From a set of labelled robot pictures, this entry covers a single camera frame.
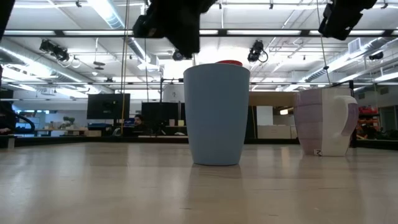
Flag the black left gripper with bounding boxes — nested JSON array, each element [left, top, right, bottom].
[[132, 0, 217, 60]]

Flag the red mug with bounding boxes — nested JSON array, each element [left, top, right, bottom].
[[216, 60, 244, 67]]

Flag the blue plastic cup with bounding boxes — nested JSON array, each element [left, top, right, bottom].
[[183, 63, 251, 166]]

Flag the purple and white mug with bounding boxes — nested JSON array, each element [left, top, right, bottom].
[[294, 87, 359, 157]]

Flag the black computer monitor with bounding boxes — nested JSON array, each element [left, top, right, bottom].
[[86, 93, 131, 120], [141, 101, 187, 136]]

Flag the person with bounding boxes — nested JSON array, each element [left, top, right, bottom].
[[131, 114, 147, 136]]

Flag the red storage rack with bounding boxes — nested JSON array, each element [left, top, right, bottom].
[[357, 105, 382, 139]]

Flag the small potted plant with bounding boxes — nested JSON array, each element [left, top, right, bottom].
[[60, 115, 76, 130]]

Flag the thin hanging black cable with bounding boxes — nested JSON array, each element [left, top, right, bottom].
[[316, 0, 332, 86]]

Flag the black aluminium table frame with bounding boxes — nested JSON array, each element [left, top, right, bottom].
[[0, 135, 398, 149]]

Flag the thick black hose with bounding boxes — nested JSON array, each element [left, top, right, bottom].
[[0, 101, 36, 135]]

